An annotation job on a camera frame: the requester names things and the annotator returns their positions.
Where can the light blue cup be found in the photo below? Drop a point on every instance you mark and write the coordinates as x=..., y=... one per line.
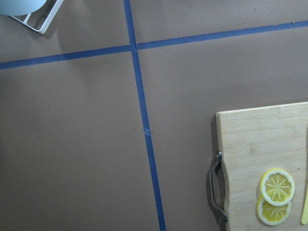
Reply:
x=20, y=7

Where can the yellow plastic knife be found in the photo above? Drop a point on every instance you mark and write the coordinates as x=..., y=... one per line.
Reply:
x=304, y=217

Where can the lemon slice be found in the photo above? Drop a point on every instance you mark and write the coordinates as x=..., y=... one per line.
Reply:
x=272, y=215
x=277, y=187

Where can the upper lemon slice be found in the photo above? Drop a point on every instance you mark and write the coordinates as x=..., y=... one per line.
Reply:
x=277, y=187

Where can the lower lemon slice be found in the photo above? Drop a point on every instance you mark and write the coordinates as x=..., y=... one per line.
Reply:
x=272, y=215

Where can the white wire cup rack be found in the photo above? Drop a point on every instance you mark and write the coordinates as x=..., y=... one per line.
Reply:
x=40, y=20

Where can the bamboo cutting board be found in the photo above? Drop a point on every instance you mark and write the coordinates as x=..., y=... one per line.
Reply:
x=253, y=141

